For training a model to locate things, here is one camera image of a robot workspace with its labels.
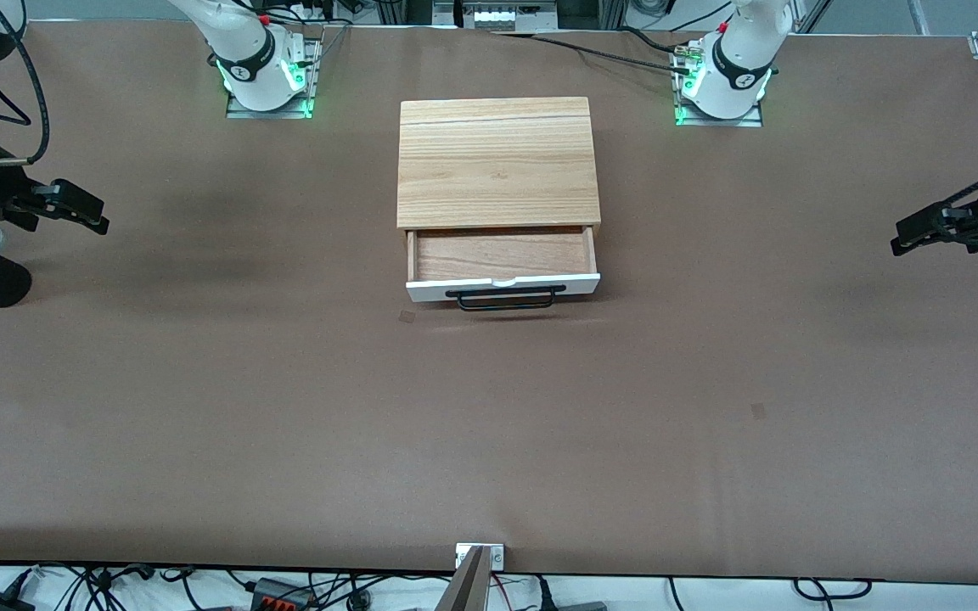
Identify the white-fronted wooden drawer with handle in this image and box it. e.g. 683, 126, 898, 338
405, 225, 602, 305

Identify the black metal drawer handle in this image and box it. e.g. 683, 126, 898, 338
445, 285, 566, 312

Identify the black orange connector box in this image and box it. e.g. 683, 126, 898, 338
250, 577, 320, 611

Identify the white power strip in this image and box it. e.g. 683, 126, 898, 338
462, 0, 559, 33

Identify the brown table cover sheet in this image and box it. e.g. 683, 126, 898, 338
0, 19, 978, 586

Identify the black cable with brass connector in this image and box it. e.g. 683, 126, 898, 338
0, 0, 53, 168

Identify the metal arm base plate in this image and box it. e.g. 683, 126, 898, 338
673, 51, 764, 128
226, 38, 322, 120

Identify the black table cable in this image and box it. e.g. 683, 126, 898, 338
489, 30, 698, 76
616, 25, 687, 57

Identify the black floor cable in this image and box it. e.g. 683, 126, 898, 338
795, 579, 872, 602
31, 564, 159, 611

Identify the metal camera mount plate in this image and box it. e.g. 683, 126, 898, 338
455, 543, 505, 571

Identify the grey camera pole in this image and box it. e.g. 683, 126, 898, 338
436, 546, 490, 611

